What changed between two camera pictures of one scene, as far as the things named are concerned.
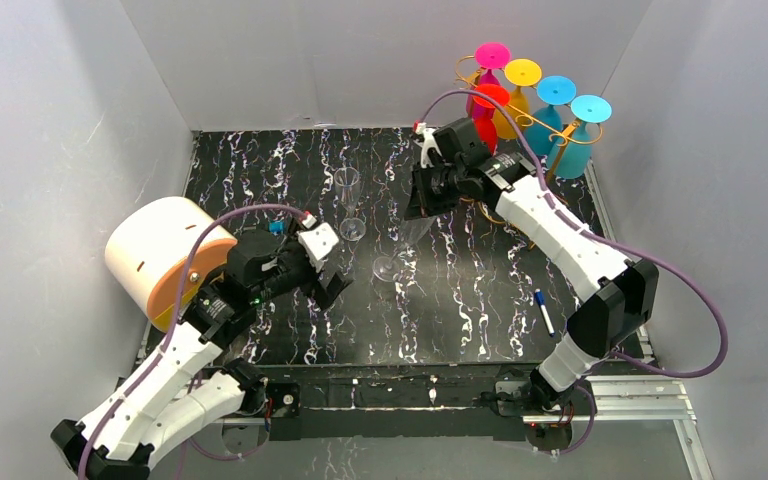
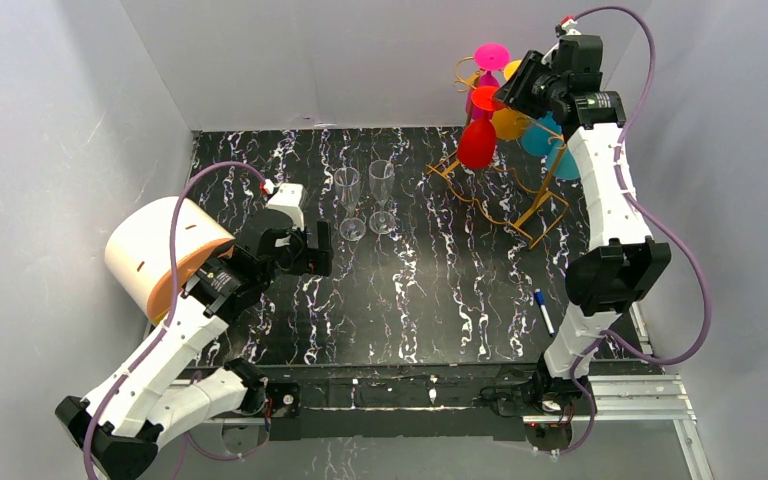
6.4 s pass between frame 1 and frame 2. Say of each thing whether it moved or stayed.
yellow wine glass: stayed
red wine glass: stayed
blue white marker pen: stayed
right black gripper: moved
